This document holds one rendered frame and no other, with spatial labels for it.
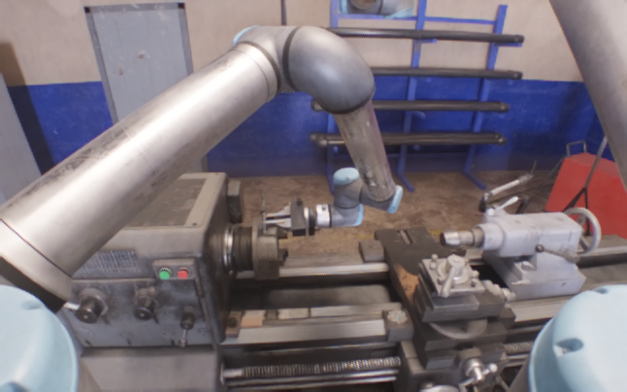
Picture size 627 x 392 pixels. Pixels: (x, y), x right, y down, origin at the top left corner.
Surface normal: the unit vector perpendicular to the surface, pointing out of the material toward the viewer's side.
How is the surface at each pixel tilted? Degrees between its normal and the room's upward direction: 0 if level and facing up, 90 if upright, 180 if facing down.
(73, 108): 90
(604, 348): 5
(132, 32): 90
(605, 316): 5
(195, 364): 32
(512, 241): 86
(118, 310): 90
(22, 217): 37
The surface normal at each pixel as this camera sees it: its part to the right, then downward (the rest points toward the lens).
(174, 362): 0.05, -0.49
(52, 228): 0.65, -0.11
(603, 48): -0.98, 0.04
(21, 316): 0.07, -0.85
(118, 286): 0.08, 0.48
